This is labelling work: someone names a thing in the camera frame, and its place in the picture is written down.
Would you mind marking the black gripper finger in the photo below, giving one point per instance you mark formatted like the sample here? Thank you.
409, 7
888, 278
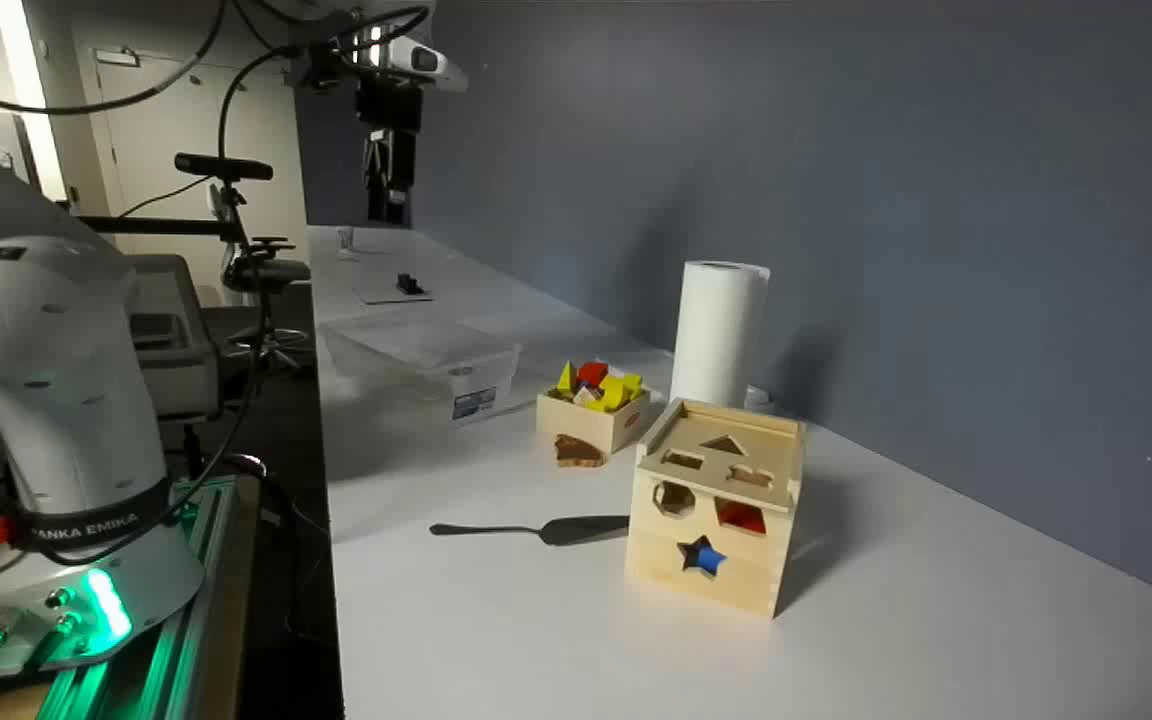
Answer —
401, 182
376, 182

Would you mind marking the wooden shape sorter lid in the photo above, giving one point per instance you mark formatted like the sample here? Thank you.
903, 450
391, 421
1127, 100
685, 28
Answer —
768, 432

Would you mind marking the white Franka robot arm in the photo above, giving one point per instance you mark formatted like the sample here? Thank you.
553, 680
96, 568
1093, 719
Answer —
48, 386

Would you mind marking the red block inside box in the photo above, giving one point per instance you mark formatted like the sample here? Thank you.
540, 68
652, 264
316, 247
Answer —
741, 518

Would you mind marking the wooden shape sorter box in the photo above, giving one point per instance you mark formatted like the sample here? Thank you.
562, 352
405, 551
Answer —
717, 575

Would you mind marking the small black object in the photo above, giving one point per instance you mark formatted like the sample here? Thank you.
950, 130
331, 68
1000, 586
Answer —
409, 282

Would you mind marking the clear plastic storage bin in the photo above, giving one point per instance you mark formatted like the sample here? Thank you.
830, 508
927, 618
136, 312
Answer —
401, 361

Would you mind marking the yellow wooden block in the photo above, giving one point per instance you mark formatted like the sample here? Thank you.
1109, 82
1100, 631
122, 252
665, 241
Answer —
567, 382
618, 393

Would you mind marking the grey desktop device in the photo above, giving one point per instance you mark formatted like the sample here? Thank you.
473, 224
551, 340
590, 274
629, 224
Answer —
175, 340

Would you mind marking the red wooden block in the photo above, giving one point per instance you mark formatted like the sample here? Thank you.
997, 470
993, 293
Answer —
593, 374

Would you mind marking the small wooden tray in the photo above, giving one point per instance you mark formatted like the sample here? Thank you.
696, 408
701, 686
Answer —
603, 432

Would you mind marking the white paper towel roll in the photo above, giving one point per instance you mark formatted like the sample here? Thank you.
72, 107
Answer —
720, 332

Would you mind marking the blue star block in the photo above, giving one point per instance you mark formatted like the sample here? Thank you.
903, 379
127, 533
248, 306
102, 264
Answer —
701, 556

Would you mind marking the robot mounting table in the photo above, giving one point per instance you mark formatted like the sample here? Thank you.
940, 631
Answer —
191, 627

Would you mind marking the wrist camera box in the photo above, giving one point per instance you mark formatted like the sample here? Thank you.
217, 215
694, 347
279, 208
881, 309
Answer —
417, 63

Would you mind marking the black camera stand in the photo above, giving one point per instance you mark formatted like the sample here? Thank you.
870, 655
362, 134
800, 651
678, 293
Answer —
248, 263

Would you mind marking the black stereo camera bar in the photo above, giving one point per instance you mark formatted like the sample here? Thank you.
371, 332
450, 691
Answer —
222, 165

